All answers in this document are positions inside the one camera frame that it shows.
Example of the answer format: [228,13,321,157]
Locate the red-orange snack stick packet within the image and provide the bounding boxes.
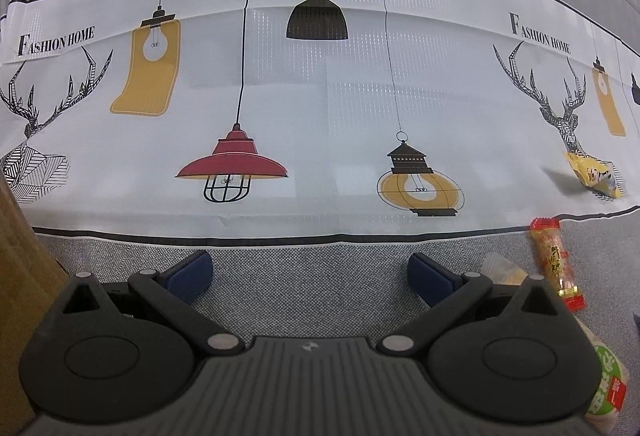
[530,217,586,313]

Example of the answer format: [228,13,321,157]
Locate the clear plastic snack packet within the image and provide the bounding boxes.
[480,252,530,287]

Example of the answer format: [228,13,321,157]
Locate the green label peanut packet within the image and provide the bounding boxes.
[582,316,637,435]

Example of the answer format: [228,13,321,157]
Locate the brown cardboard box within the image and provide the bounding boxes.
[0,176,77,436]

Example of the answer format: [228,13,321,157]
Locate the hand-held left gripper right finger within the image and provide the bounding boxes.
[377,252,577,357]

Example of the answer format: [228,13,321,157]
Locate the lamp and deer printed cloth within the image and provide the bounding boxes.
[0,0,640,249]

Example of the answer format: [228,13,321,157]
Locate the yellow snack packet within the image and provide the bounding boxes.
[564,152,629,202]

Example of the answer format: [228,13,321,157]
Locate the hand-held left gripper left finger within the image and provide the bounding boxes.
[44,250,246,357]

